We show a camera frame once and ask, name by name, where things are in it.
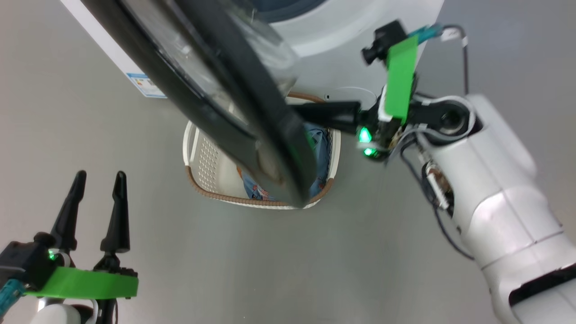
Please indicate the grey rubber door gasket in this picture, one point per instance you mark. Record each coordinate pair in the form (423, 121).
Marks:
(288, 9)

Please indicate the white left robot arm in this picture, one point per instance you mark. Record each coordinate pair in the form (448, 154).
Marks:
(58, 315)

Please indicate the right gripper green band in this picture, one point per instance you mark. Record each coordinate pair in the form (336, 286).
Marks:
(400, 76)

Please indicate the blue and cream garment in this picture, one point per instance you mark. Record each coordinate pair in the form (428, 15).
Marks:
(321, 153)

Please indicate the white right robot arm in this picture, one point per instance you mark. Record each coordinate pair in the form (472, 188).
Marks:
(495, 180)

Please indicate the round white filter cover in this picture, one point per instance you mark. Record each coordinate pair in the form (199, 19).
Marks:
(355, 96)

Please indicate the blue energy label sticker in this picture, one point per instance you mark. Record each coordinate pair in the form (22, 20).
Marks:
(146, 85)

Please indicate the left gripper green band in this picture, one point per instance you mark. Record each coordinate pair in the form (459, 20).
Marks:
(85, 283)

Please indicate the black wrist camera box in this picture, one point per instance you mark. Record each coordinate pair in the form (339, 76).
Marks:
(27, 265)
(382, 40)

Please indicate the white front-load washing machine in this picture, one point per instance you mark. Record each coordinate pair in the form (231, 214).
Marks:
(360, 27)

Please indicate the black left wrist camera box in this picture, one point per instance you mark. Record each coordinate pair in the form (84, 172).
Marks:
(27, 265)

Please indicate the cream laundry basket brown rim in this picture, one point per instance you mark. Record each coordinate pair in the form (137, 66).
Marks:
(207, 162)

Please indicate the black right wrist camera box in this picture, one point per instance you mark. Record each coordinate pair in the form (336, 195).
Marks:
(382, 40)

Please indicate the washing machine door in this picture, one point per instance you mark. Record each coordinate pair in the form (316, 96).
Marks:
(270, 112)

